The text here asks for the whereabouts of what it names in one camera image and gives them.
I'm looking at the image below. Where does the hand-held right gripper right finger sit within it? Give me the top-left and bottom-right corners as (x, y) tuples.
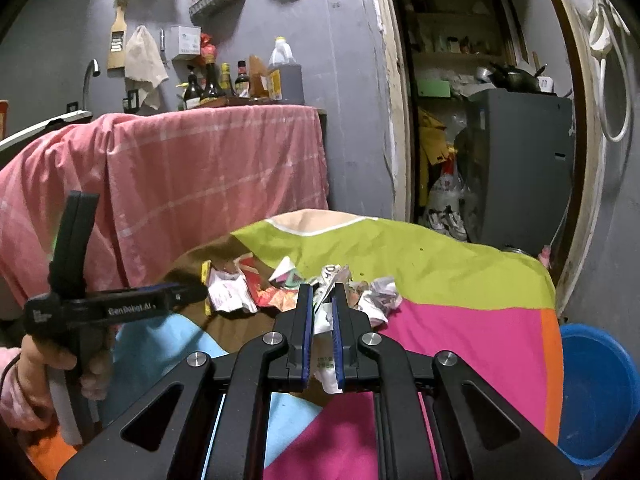
(332, 283), (584, 480)

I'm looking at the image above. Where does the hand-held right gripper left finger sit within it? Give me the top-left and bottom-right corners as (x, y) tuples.
(57, 284), (315, 480)

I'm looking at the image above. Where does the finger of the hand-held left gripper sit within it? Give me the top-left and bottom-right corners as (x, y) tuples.
(162, 281), (210, 311)

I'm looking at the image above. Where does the yellow snack wrapper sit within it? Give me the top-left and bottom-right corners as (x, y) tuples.
(200, 260), (213, 317)

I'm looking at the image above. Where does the white green paper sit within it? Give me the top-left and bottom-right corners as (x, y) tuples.
(311, 296), (346, 395)

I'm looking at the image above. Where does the white red wrapper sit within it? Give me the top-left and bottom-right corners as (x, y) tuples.
(206, 266), (260, 316)

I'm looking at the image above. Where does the blue plastic basin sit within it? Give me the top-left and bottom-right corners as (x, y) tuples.
(556, 323), (640, 468)

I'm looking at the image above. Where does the person's left forearm pink sleeve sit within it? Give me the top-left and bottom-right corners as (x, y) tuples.
(0, 347), (56, 433)

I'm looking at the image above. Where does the person's left hand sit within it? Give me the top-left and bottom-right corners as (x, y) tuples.
(17, 332), (117, 403)

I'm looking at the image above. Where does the red orange crumpled wrapper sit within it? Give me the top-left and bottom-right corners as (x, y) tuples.
(235, 256), (302, 312)

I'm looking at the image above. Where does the crumpled white purple paper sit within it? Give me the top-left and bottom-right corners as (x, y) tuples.
(350, 276), (403, 325)

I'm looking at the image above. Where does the crumpled black printed paper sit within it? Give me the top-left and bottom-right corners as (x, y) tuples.
(312, 262), (355, 306)

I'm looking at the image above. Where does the white folded paper scrap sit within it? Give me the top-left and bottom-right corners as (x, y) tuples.
(269, 256), (302, 288)

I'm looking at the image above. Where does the pink checked cloth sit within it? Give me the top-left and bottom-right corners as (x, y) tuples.
(0, 104), (330, 306)

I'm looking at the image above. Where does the multicolour patchwork blanket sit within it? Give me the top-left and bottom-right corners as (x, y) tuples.
(25, 209), (563, 480)

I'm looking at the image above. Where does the pair of white sneakers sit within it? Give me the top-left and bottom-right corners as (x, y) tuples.
(424, 209), (470, 242)

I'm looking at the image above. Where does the white red printed plastic bag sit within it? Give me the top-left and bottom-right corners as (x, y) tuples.
(430, 157), (468, 213)

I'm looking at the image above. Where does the white sink rim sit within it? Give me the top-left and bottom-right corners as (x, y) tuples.
(0, 109), (94, 153)

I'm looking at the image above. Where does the yellow bag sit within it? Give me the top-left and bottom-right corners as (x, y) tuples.
(419, 109), (453, 167)

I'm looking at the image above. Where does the orange seasoning packet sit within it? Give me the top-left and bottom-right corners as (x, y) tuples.
(248, 55), (282, 100)

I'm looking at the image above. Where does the chrome tap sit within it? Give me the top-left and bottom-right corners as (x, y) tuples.
(81, 58), (102, 112)

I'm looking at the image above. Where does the beige hanging rag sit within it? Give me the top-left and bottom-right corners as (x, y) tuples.
(123, 25), (170, 112)

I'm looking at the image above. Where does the clear oil jug yellow cap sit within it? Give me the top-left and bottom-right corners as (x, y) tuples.
(266, 36), (305, 105)

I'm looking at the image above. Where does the dark grey door panel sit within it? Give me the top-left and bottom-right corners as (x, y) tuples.
(465, 89), (574, 257)

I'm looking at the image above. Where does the green plastic board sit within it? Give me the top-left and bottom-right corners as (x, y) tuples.
(416, 79), (452, 99)

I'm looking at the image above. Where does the black wok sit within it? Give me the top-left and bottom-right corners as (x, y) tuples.
(489, 61), (543, 93)

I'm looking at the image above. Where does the wooden door frame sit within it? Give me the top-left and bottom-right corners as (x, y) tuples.
(372, 0), (608, 311)

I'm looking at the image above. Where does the white wall box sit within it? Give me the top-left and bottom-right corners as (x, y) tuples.
(170, 25), (204, 59)

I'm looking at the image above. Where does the white coiled hose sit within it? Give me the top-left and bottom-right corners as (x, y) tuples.
(589, 0), (635, 142)

